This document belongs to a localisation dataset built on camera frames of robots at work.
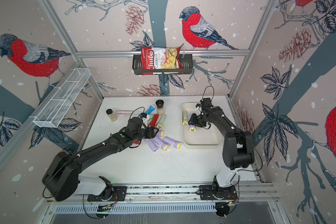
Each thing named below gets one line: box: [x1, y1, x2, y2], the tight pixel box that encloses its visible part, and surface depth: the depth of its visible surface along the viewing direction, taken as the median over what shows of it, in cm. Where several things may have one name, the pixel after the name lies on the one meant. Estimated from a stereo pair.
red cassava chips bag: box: [140, 46, 184, 76], surface depth 89 cm
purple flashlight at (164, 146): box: [153, 136, 170, 152], surface depth 91 cm
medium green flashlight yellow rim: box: [156, 113, 167, 130], surface depth 105 cm
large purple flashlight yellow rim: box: [143, 138, 160, 152], surface depth 92 cm
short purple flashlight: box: [163, 136, 182, 150], surface depth 92 cm
